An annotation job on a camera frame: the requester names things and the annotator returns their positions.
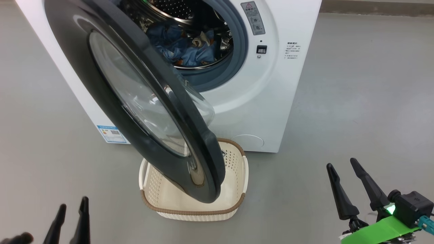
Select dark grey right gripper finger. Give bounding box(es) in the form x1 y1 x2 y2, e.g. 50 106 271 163
326 163 360 221
350 158 391 211

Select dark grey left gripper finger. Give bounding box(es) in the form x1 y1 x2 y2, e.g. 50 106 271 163
42 204 67 244
70 196 91 244

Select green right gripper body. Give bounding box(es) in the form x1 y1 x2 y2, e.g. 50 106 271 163
340 217 421 244

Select round black glass washer door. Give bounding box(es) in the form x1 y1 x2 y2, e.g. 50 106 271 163
44 0 226 204

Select blue garment with orange prints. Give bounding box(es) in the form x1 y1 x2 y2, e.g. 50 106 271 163
146 23 191 64

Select white front-load washing machine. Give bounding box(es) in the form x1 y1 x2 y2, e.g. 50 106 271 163
15 0 322 153

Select blue energy label sticker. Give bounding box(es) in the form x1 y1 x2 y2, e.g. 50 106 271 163
96 125 129 144

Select cream perforated laundry basket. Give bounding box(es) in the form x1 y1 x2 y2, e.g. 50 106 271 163
138 137 249 222

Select round white filter cover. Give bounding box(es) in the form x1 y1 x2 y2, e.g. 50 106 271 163
231 134 265 149

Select grey warning sticker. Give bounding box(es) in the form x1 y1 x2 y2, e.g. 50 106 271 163
240 1 266 36

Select teal right camera cable connector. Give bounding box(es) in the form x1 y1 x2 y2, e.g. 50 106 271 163
416 215 434 235

